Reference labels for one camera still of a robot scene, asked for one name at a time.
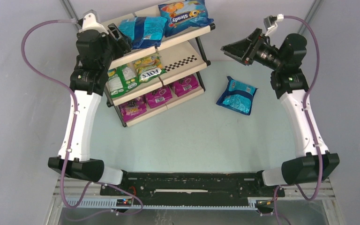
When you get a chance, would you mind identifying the teal blue candy bag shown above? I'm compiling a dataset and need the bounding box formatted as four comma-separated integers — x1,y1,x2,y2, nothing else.
216,76,258,115
119,16,168,49

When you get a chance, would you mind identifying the green candy bag nutrition side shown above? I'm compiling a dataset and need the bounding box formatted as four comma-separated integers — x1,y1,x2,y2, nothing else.
106,63,140,98

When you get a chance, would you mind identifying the green Fox's candy bag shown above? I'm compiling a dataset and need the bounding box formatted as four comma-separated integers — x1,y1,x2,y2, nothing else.
133,53,167,83

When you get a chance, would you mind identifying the magenta grape candy bag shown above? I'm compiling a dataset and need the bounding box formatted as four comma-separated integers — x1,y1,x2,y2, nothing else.
169,74,199,97
119,96,147,122
144,86,173,109

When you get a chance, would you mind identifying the blue fruit candy bag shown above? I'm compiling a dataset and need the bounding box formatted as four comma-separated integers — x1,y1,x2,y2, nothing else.
158,0,214,38

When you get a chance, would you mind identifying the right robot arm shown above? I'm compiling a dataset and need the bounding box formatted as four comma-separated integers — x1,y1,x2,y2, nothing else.
221,28,340,186

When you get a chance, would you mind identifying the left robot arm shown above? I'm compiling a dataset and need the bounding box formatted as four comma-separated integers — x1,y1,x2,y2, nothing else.
48,23,131,185

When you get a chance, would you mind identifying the beige three-tier shelf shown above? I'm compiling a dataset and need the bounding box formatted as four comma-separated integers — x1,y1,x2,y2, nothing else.
105,23,216,127

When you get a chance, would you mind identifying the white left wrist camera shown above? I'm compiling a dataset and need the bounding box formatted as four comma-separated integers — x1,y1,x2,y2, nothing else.
79,10,108,34

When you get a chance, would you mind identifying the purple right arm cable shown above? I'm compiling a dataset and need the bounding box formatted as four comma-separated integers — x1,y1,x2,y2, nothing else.
273,15,324,225

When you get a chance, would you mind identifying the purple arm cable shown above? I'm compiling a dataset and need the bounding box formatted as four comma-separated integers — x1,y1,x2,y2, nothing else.
273,15,324,225
21,18,143,223

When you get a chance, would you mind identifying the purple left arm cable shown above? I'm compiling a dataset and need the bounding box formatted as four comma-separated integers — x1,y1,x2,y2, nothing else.
21,18,143,223

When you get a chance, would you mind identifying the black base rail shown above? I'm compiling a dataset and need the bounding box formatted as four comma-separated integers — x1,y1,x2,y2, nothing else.
118,172,285,208

